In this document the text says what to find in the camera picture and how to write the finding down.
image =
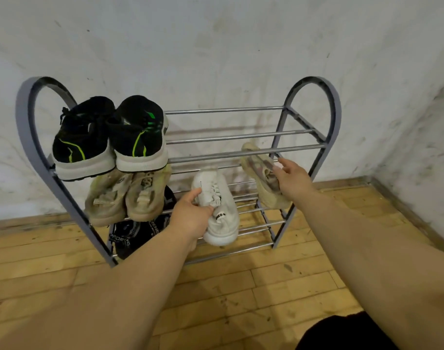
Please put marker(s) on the black red sneaker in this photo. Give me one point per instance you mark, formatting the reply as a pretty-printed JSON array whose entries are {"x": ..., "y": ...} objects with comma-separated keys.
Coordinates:
[{"x": 160, "y": 224}]

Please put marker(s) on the person's right hand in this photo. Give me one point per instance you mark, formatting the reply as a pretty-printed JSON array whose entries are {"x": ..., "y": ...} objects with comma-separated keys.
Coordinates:
[{"x": 296, "y": 182}]

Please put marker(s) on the person's right forearm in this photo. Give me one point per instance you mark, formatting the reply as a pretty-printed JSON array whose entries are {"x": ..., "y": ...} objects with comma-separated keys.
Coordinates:
[{"x": 382, "y": 273}]

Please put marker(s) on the black green sneaker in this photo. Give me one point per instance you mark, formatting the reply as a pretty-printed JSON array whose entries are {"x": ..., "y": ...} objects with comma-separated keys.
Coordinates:
[{"x": 138, "y": 127}]

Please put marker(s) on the black shoe with dotted sole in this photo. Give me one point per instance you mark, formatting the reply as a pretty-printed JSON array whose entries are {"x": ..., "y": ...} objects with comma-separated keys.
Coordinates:
[{"x": 83, "y": 131}]

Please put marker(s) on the grey metal shoe rack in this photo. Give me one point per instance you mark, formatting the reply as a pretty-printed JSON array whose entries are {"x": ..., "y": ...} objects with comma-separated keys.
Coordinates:
[{"x": 23, "y": 116}]

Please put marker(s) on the person's black shorts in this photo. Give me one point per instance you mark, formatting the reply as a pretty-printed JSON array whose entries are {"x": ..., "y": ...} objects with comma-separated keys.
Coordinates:
[{"x": 346, "y": 333}]

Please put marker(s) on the light grey sneaker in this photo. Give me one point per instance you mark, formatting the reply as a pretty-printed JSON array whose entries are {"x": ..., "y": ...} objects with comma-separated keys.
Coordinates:
[
  {"x": 260, "y": 171},
  {"x": 222, "y": 218}
]

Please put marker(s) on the person's left hand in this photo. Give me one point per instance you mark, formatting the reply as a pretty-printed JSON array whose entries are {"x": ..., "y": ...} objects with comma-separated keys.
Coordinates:
[{"x": 189, "y": 222}]

